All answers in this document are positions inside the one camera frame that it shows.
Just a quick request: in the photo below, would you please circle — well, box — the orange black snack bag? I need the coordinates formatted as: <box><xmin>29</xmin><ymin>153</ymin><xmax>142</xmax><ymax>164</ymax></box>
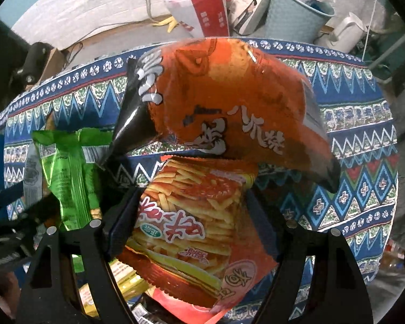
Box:
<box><xmin>103</xmin><ymin>39</ymin><xmax>341</xmax><ymax>193</ymax></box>

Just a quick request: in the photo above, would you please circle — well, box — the white kettle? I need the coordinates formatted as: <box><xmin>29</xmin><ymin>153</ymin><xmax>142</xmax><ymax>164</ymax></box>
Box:
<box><xmin>315</xmin><ymin>12</ymin><xmax>366</xmax><ymax>55</ymax></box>

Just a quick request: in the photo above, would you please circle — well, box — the green snack bag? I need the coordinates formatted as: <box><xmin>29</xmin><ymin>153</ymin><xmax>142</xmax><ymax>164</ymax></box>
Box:
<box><xmin>32</xmin><ymin>128</ymin><xmax>113</xmax><ymax>232</ymax></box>

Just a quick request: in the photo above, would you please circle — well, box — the grey power cable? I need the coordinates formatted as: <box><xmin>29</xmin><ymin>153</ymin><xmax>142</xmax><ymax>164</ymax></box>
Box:
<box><xmin>62</xmin><ymin>0</ymin><xmax>176</xmax><ymax>55</ymax></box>

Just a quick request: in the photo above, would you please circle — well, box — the black white patterned snack packet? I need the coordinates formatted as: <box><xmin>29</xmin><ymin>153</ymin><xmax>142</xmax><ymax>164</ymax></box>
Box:
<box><xmin>23</xmin><ymin>142</ymin><xmax>44</xmax><ymax>206</ymax></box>

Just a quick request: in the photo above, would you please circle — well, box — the white cardboard package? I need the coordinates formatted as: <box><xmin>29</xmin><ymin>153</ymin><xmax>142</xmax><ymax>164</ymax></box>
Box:
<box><xmin>229</xmin><ymin>0</ymin><xmax>275</xmax><ymax>36</ymax></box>

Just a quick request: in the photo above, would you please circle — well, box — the white cord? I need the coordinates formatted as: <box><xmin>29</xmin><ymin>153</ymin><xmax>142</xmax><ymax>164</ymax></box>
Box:
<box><xmin>366</xmin><ymin>0</ymin><xmax>381</xmax><ymax>59</ymax></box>

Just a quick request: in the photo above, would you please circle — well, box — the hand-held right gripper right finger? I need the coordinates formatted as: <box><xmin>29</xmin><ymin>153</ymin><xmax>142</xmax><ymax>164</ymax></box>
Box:
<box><xmin>244</xmin><ymin>188</ymin><xmax>374</xmax><ymax>324</ymax></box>

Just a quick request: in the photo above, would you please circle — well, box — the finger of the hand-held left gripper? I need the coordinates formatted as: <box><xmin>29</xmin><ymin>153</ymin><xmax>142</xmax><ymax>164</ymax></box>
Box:
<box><xmin>0</xmin><ymin>182</ymin><xmax>63</xmax><ymax>271</ymax></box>

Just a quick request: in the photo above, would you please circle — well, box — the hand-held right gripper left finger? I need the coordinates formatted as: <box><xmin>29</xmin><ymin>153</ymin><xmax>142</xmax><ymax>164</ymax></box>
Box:
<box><xmin>15</xmin><ymin>188</ymin><xmax>143</xmax><ymax>324</ymax></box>

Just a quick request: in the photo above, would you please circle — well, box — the yellow snack packet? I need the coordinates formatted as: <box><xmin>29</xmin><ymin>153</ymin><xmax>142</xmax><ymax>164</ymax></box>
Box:
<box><xmin>79</xmin><ymin>260</ymin><xmax>149</xmax><ymax>316</ymax></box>

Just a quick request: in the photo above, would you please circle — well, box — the light blue bin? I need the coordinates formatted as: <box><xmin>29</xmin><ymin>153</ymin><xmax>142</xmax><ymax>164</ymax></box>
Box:
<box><xmin>265</xmin><ymin>0</ymin><xmax>335</xmax><ymax>45</ymax></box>

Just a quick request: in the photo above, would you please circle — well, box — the red fries snack bag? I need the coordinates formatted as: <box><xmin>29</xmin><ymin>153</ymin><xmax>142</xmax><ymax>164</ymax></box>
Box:
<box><xmin>116</xmin><ymin>155</ymin><xmax>279</xmax><ymax>321</ymax></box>

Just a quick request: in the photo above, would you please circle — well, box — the red white shopping bag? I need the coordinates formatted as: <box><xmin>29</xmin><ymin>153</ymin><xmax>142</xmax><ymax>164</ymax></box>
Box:
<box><xmin>162</xmin><ymin>0</ymin><xmax>232</xmax><ymax>38</ymax></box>

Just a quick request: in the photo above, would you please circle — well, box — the black device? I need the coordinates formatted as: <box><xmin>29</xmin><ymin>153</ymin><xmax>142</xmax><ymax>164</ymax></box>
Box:
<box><xmin>15</xmin><ymin>42</ymin><xmax>55</xmax><ymax>86</ymax></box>

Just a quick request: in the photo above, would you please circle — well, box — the banana peel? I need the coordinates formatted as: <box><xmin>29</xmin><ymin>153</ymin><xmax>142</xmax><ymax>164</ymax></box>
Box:
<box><xmin>153</xmin><ymin>14</ymin><xmax>180</xmax><ymax>33</ymax></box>

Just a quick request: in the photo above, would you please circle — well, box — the blue patterned blanket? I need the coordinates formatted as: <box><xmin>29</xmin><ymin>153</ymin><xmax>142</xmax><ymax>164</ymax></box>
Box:
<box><xmin>0</xmin><ymin>39</ymin><xmax>399</xmax><ymax>294</ymax></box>

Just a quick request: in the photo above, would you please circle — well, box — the brown cardboard box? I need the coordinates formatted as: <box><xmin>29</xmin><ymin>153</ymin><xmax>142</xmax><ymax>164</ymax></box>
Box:
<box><xmin>37</xmin><ymin>48</ymin><xmax>69</xmax><ymax>82</ymax></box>

